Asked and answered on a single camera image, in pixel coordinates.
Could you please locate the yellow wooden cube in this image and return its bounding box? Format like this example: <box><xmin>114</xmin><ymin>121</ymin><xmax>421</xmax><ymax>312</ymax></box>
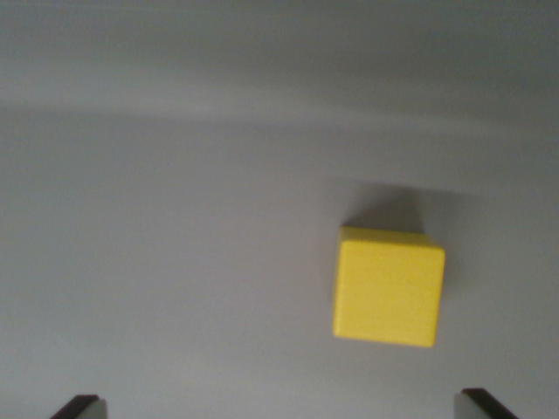
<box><xmin>332</xmin><ymin>225</ymin><xmax>447</xmax><ymax>349</ymax></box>

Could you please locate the grey plastic tray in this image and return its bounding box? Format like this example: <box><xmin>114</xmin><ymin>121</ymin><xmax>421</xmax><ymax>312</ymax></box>
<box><xmin>0</xmin><ymin>0</ymin><xmax>559</xmax><ymax>419</ymax></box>

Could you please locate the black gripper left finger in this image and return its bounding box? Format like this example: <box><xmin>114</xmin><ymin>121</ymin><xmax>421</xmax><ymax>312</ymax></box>
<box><xmin>51</xmin><ymin>394</ymin><xmax>108</xmax><ymax>419</ymax></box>

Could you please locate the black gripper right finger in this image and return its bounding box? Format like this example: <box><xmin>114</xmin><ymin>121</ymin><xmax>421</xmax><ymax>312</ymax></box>
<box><xmin>453</xmin><ymin>388</ymin><xmax>521</xmax><ymax>419</ymax></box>

